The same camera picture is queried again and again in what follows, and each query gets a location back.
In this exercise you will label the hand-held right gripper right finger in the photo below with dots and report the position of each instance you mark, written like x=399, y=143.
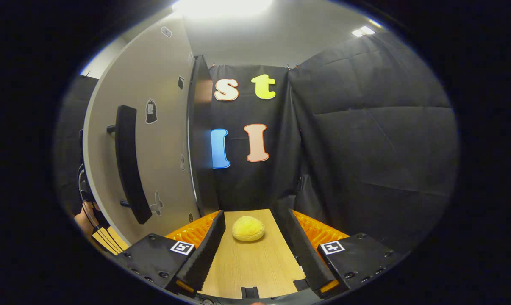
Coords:
x=308, y=254

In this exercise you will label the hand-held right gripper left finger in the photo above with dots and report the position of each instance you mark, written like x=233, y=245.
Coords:
x=204, y=254

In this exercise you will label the grey cabinet door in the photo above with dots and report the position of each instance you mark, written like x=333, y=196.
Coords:
x=166, y=161

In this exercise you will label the dark grey cabinet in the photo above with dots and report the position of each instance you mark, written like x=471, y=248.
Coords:
x=204, y=148

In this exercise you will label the yellow foam bun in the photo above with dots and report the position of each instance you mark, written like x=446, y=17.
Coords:
x=248, y=228

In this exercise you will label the black backdrop cloth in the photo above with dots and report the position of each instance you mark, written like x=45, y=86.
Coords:
x=365, y=148

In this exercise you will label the large ceiling light panel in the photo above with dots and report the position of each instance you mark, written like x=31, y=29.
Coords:
x=221, y=6

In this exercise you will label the small ceiling light panel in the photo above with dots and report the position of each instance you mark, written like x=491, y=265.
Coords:
x=362, y=31

